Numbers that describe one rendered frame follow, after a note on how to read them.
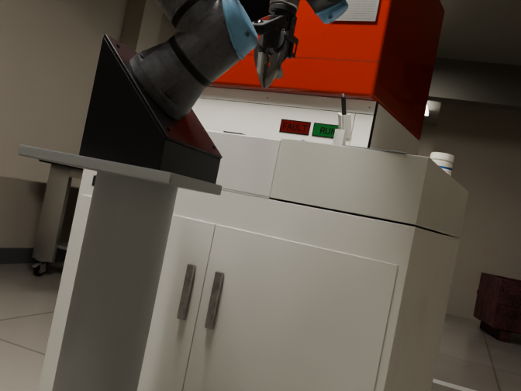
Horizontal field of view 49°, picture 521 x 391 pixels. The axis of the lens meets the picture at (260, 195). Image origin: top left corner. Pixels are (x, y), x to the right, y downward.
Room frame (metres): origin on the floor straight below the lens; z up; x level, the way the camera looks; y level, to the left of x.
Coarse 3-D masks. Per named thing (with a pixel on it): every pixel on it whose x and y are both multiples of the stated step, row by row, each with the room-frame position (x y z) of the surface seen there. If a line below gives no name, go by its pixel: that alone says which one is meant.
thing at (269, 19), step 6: (264, 18) 1.41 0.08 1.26; (270, 18) 1.40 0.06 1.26; (276, 18) 1.40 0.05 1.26; (282, 18) 1.42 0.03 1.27; (258, 24) 1.35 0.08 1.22; (264, 24) 1.35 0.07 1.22; (270, 24) 1.37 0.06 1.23; (276, 24) 1.40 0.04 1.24; (282, 24) 1.42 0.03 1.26; (258, 30) 1.36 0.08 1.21; (264, 30) 1.35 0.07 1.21; (270, 30) 1.38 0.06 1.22
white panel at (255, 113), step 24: (216, 96) 2.20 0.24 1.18; (240, 96) 2.15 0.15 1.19; (264, 96) 2.10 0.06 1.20; (288, 96) 2.05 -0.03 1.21; (312, 96) 2.01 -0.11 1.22; (216, 120) 2.19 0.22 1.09; (240, 120) 2.14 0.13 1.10; (264, 120) 2.09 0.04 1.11; (288, 120) 2.04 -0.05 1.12; (312, 120) 2.00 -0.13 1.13; (336, 120) 1.96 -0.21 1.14; (360, 120) 1.92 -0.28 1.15; (360, 144) 1.91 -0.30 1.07
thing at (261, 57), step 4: (260, 52) 1.44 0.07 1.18; (260, 56) 1.44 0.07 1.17; (264, 56) 1.43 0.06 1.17; (268, 56) 1.46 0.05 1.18; (260, 60) 1.44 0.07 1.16; (264, 60) 1.43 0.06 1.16; (268, 60) 1.44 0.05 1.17; (260, 64) 1.44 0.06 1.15; (264, 64) 1.43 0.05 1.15; (260, 68) 1.43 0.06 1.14; (264, 68) 1.44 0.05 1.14; (260, 72) 1.43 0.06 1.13; (264, 72) 1.43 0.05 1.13; (260, 76) 1.43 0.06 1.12; (264, 76) 1.44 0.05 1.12; (260, 80) 1.43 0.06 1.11; (260, 84) 1.44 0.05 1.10
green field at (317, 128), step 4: (316, 124) 1.99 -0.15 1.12; (320, 124) 1.98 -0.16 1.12; (316, 128) 1.99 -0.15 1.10; (320, 128) 1.98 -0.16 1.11; (324, 128) 1.97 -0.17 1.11; (328, 128) 1.97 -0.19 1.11; (332, 128) 1.96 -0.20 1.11; (336, 128) 1.95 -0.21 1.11; (316, 132) 1.99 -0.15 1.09; (320, 132) 1.98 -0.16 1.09; (324, 132) 1.97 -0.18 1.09; (328, 132) 1.96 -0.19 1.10; (332, 132) 1.96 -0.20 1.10; (324, 136) 1.97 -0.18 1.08; (328, 136) 1.96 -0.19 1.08; (332, 136) 1.96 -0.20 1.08
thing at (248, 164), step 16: (224, 144) 1.42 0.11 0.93; (240, 144) 1.40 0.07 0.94; (256, 144) 1.38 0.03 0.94; (272, 144) 1.36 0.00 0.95; (224, 160) 1.42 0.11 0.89; (240, 160) 1.39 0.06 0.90; (256, 160) 1.37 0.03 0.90; (272, 160) 1.35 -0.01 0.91; (224, 176) 1.41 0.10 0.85; (240, 176) 1.39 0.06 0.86; (256, 176) 1.37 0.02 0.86; (272, 176) 1.35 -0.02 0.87; (256, 192) 1.37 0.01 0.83
